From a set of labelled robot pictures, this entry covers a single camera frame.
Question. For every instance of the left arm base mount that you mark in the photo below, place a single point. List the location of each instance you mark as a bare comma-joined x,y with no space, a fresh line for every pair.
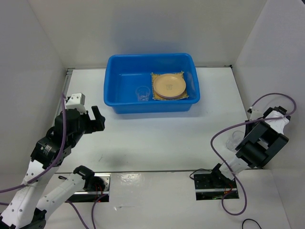
100,187

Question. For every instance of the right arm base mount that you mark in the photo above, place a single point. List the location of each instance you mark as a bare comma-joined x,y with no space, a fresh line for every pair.
208,187

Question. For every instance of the blue plastic bin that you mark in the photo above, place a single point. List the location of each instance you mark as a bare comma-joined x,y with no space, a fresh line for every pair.
125,73

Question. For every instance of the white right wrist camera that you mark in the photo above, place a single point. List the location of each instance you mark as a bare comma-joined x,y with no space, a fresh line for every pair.
254,114

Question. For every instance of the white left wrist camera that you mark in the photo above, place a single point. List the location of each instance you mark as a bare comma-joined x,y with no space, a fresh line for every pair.
76,101

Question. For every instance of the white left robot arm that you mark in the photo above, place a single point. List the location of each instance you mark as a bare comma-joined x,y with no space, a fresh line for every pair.
30,208

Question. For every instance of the pink plastic plate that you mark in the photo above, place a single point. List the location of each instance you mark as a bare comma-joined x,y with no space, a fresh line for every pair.
160,97

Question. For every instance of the clear plastic cup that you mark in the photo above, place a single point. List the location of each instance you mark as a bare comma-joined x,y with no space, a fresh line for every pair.
143,93
234,140

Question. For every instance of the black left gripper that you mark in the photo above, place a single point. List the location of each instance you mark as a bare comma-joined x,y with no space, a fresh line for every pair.
97,124

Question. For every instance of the yellow plastic plate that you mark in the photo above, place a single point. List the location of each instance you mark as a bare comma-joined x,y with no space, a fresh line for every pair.
169,84

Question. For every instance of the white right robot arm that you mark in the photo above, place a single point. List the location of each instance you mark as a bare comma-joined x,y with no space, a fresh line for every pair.
261,142

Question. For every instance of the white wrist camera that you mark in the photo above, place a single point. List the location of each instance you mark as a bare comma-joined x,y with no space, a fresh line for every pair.
76,101
254,114

